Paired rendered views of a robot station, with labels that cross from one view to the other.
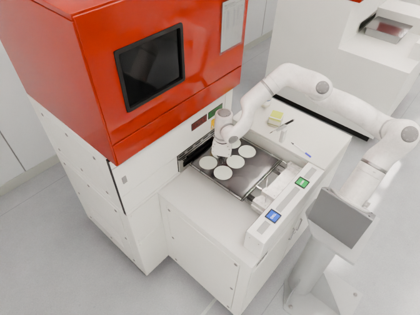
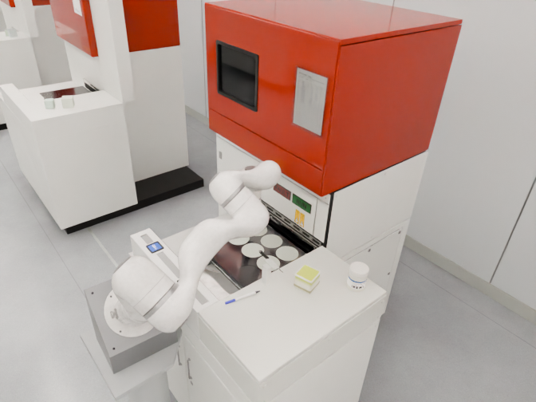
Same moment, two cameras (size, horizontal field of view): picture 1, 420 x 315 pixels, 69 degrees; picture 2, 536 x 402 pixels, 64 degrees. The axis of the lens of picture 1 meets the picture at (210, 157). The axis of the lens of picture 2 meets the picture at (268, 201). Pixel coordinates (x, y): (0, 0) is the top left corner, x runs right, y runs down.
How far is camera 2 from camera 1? 2.13 m
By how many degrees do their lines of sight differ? 72
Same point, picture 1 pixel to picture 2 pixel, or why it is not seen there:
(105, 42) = (214, 30)
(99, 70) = (209, 45)
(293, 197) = (169, 269)
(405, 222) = not seen: outside the picture
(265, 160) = (246, 276)
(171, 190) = not seen: hidden behind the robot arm
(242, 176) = (227, 250)
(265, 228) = (145, 240)
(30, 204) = not seen: hidden behind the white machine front
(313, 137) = (266, 321)
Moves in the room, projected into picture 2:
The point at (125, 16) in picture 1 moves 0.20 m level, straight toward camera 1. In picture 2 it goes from (224, 21) to (175, 20)
